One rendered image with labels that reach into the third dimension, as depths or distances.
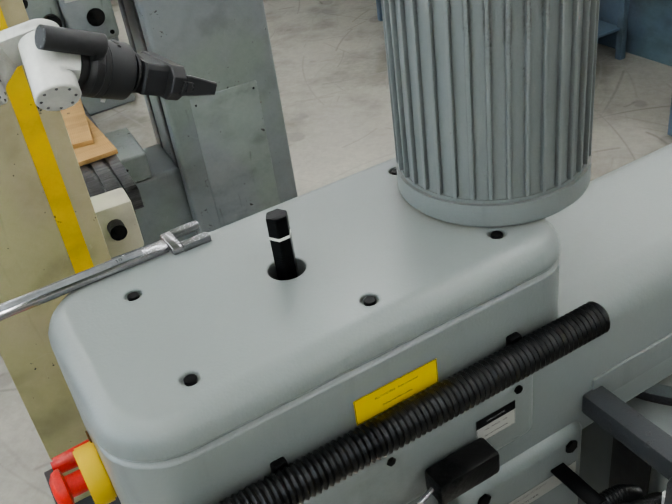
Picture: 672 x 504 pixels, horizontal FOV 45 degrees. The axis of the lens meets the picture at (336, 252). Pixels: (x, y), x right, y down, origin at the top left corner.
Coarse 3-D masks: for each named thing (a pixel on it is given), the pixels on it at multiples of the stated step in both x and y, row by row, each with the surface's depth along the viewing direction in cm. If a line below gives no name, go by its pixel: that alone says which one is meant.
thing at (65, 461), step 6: (78, 444) 87; (66, 450) 86; (72, 450) 86; (60, 456) 86; (66, 456) 86; (72, 456) 86; (54, 462) 85; (60, 462) 85; (66, 462) 85; (72, 462) 86; (54, 468) 85; (60, 468) 85; (66, 468) 86; (72, 468) 86
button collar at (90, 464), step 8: (80, 448) 75; (88, 448) 75; (80, 456) 74; (88, 456) 74; (96, 456) 74; (80, 464) 74; (88, 464) 74; (96, 464) 74; (88, 472) 73; (96, 472) 74; (104, 472) 74; (88, 480) 73; (96, 480) 73; (104, 480) 74; (88, 488) 73; (96, 488) 73; (104, 488) 74; (112, 488) 74; (96, 496) 74; (104, 496) 74; (112, 496) 75
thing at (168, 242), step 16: (192, 224) 85; (160, 240) 83; (176, 240) 83; (192, 240) 82; (208, 240) 83; (128, 256) 81; (144, 256) 81; (80, 272) 80; (96, 272) 80; (112, 272) 80; (48, 288) 78; (64, 288) 78; (0, 304) 77; (16, 304) 77; (32, 304) 77; (0, 320) 76
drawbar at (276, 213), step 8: (272, 216) 74; (280, 216) 74; (272, 224) 74; (280, 224) 74; (288, 224) 75; (272, 232) 74; (280, 232) 74; (288, 232) 74; (288, 240) 75; (272, 248) 75; (280, 248) 75; (288, 248) 75; (280, 256) 75; (288, 256) 76; (280, 264) 76; (288, 264) 76; (296, 264) 77; (280, 272) 77; (288, 272) 76; (296, 272) 77
